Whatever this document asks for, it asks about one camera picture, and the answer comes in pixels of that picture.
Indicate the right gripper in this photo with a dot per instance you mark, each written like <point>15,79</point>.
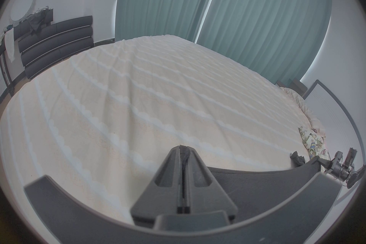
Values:
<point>336,165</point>

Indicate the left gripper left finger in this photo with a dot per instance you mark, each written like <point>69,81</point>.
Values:
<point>165,180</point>

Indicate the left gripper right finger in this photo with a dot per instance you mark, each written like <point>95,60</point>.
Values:
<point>203,185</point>

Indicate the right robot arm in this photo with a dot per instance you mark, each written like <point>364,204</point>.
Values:
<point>354,175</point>

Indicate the white printed pyjama top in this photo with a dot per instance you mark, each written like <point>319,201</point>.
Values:
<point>313,142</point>

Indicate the cream pillow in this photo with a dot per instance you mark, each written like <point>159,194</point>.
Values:
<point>303,105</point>

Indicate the bed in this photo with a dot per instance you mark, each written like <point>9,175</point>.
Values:
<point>143,94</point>

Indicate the grey bedside table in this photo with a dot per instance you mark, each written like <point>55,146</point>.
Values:
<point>294,85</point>

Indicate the dark grey chest of drawers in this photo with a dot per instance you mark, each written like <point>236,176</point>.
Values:
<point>57,42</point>

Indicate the dark dressing table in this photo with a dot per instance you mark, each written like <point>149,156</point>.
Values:
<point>5,74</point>

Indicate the white hanging cloth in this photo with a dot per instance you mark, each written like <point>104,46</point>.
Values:
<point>10,47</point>

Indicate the round white mirror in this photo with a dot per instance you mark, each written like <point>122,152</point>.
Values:
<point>23,4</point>

